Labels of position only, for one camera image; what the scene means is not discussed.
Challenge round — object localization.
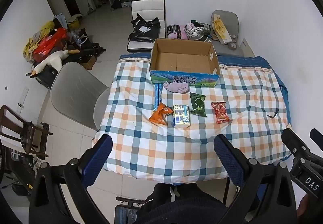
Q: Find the white goose plush toy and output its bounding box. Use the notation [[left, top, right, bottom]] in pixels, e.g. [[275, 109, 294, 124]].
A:
[[30, 50, 80, 79]]

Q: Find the white flat panel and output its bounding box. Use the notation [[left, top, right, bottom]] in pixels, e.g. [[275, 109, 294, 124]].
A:
[[241, 38, 255, 57]]

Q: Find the orange snack packet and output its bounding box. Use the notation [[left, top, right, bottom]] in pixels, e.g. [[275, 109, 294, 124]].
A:
[[149, 103, 174, 126]]

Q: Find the grey padded chair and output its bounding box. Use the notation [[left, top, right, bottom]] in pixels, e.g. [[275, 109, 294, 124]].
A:
[[210, 10, 244, 57]]

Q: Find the white padded chair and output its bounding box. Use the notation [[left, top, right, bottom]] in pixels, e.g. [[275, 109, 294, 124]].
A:
[[126, 0, 166, 53]]

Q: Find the long blue snack packet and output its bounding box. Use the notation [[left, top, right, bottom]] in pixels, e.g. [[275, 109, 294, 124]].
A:
[[153, 83, 163, 111]]

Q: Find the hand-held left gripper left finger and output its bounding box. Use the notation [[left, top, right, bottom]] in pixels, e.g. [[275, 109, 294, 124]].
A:
[[28, 134, 113, 224]]

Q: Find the red snack packet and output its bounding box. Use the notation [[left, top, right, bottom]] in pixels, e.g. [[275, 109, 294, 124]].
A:
[[211, 102, 231, 124]]

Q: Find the yellow box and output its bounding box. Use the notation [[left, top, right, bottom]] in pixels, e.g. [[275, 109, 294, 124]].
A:
[[67, 15, 84, 30]]

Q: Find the black suitcase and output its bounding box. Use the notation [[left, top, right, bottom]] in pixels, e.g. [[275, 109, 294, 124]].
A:
[[33, 63, 63, 89]]

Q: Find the dark wooden chair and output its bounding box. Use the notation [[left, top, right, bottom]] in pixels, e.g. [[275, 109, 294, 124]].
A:
[[0, 105, 53, 161]]

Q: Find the black and white tote bag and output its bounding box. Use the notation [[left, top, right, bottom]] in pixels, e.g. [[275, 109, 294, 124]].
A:
[[184, 22, 211, 42]]

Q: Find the green snack packet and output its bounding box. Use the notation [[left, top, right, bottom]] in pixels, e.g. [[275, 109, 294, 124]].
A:
[[189, 92, 207, 117]]

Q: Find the light blue cloth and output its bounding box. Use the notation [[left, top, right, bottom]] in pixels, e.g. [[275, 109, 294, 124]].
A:
[[56, 13, 67, 28]]

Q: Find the person's dark clothing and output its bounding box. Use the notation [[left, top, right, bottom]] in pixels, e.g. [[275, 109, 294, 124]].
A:
[[136, 182, 229, 224]]

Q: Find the small brown cardboard box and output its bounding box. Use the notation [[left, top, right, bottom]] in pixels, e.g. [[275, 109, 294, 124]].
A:
[[83, 55, 97, 70]]

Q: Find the black plastic bag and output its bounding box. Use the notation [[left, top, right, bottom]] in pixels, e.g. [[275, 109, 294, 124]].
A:
[[128, 14, 161, 43]]

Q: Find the red plastic bag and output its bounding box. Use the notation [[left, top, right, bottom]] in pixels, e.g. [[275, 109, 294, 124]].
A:
[[33, 28, 70, 56]]

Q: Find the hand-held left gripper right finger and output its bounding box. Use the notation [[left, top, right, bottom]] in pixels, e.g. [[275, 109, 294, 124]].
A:
[[214, 135, 297, 224]]

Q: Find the grey shell chair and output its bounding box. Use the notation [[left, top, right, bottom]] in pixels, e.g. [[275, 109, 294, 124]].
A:
[[50, 62, 111, 131]]

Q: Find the yellow printed package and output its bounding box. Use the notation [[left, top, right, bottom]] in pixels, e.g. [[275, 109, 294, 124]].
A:
[[211, 18, 233, 45]]

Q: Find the pink suitcase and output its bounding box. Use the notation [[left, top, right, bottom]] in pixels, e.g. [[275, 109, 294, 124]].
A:
[[167, 24, 188, 40]]

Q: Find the white and blue carton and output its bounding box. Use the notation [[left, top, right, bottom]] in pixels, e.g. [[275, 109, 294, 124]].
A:
[[172, 104, 190, 128]]

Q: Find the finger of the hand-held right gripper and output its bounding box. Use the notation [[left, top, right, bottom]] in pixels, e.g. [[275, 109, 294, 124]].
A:
[[281, 128, 311, 164], [310, 128, 323, 152]]

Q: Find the yellow cloth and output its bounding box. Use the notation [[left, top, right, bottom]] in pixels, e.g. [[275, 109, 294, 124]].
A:
[[23, 21, 55, 59]]

